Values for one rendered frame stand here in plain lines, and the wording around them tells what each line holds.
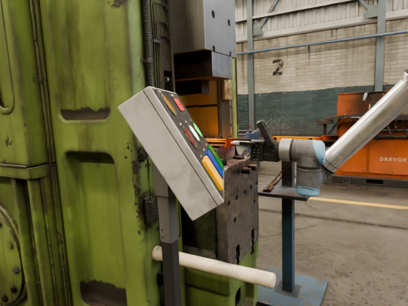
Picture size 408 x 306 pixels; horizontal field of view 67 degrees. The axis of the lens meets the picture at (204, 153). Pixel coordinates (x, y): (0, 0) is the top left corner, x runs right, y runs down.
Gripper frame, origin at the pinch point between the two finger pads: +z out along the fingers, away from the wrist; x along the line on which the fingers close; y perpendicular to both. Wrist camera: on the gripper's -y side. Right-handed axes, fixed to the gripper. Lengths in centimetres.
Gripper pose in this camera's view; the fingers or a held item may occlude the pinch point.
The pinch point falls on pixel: (234, 141)
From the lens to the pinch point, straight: 133.8
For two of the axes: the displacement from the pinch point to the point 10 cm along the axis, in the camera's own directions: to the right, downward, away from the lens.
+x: 4.8, -1.5, 8.6
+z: -8.8, -0.8, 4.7
